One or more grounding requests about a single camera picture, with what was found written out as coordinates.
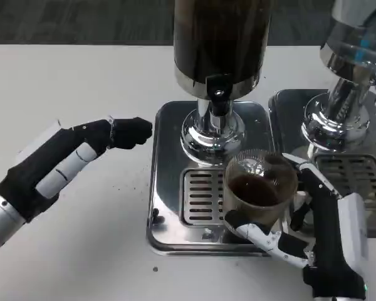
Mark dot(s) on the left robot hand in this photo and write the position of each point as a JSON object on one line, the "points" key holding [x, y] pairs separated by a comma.
{"points": [[34, 169]]}

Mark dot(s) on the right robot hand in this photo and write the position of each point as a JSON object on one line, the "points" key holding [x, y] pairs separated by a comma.
{"points": [[329, 238]]}

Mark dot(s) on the clear ribbed glass cup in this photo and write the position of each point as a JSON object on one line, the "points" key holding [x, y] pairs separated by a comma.
{"points": [[253, 188]]}

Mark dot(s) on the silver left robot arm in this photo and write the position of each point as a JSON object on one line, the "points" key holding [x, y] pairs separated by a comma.
{"points": [[1, 222]]}

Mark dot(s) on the steel drip grid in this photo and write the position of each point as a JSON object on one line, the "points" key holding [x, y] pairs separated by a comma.
{"points": [[351, 175], [203, 197]]}

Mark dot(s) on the steel drip tray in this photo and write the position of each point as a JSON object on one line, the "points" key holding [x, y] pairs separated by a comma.
{"points": [[166, 175], [288, 125]]}

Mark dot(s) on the clear steel drink dispenser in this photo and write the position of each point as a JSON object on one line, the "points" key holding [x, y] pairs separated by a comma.
{"points": [[344, 62]]}

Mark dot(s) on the black dispenser tap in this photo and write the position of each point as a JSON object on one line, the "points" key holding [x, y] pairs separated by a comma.
{"points": [[218, 92]]}

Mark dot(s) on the dark drink dispenser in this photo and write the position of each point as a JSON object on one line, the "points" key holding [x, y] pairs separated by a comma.
{"points": [[219, 37]]}

